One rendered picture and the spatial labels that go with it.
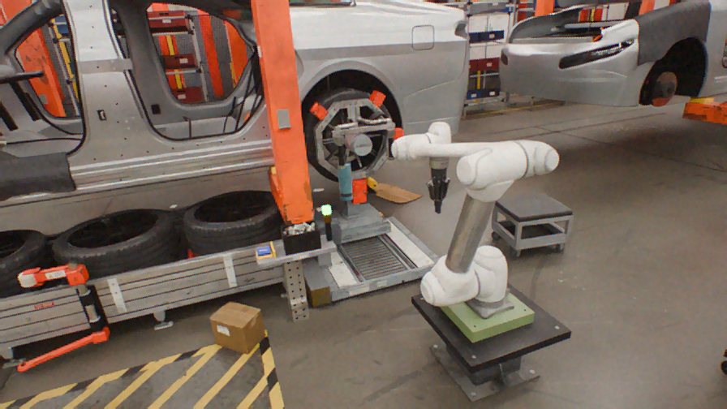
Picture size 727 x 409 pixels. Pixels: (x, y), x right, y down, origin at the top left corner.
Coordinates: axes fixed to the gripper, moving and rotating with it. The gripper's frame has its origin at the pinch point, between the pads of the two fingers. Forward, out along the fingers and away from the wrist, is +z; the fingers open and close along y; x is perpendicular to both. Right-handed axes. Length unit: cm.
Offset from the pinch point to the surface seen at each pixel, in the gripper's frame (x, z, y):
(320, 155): 95, -9, -26
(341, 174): 83, 3, -17
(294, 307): 38, 61, -70
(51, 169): 121, -21, -179
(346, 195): 82, 18, -15
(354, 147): 79, -15, -8
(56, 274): 78, 25, -182
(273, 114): 56, -45, -63
